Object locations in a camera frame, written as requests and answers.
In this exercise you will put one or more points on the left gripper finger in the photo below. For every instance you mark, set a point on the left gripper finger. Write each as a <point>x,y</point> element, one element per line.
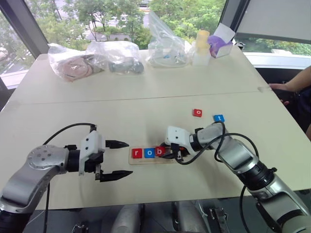
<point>116,175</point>
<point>116,144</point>

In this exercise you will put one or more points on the clear bag with grey object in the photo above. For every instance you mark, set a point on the clear bag with grey object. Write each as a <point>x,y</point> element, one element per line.
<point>119,60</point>

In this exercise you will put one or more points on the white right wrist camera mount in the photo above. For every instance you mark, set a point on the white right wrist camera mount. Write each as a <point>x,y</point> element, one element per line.
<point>176,136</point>

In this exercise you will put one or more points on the red letter r block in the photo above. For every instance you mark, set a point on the red letter r block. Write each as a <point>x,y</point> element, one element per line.
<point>136,153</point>

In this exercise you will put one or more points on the yellow and white plastic container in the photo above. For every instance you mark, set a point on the yellow and white plastic container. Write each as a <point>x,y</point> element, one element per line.
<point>201,48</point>

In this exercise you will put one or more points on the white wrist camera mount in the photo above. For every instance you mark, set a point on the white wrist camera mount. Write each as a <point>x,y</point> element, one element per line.
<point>176,136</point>
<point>91,144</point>

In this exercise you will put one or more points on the clear bag with pink cloth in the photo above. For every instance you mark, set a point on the clear bag with pink cloth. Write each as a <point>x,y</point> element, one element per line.
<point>70,65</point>

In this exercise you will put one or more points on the red letter o block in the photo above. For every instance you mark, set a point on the red letter o block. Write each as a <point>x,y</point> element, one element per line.
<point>198,112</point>

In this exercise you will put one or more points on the person's bare hand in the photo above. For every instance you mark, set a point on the person's bare hand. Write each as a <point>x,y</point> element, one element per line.
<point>279,87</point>

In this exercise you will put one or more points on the black metal clip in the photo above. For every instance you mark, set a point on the black metal clip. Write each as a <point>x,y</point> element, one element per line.
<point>218,218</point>

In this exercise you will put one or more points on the blue letter t block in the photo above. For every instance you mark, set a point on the blue letter t block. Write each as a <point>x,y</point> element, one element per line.
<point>219,118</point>

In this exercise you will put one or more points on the person's bare forearm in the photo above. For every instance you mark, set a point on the person's bare forearm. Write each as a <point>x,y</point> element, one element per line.
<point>300,78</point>

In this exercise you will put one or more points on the grey roller blind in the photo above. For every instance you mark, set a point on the grey roller blind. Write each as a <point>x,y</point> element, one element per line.
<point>274,17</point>

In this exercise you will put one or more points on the person's dark clothing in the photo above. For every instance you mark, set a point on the person's dark clothing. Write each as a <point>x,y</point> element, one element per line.
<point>301,106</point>

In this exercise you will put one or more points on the dark rounded grey shape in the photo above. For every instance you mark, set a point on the dark rounded grey shape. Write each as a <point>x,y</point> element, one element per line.
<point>127,218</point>

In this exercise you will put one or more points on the dark window frame post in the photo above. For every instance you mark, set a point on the dark window frame post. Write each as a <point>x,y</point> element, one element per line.
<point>23,26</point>
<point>233,17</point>

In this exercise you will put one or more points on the purple tissue box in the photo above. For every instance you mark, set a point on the purple tissue box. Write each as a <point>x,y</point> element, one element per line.
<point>218,44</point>

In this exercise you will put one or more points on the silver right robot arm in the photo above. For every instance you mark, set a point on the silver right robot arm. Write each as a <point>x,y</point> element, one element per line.
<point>243,155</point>

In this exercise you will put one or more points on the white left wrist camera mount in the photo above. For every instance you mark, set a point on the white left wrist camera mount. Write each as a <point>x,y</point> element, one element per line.
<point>91,144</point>

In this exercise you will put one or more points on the red letter b block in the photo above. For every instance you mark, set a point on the red letter b block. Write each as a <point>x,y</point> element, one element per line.
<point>160,152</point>

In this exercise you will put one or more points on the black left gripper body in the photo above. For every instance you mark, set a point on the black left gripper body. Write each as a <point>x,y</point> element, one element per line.
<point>91,165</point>

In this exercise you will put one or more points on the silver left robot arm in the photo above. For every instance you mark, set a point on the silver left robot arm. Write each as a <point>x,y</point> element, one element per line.
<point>36,167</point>

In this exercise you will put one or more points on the wooden letter tray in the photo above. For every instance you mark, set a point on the wooden letter tray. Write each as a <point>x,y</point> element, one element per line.
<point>145,160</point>

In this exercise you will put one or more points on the blue letter o block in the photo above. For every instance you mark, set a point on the blue letter o block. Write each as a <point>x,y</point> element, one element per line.
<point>149,152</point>

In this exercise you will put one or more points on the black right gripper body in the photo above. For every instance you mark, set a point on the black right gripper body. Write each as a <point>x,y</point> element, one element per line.
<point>185,152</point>

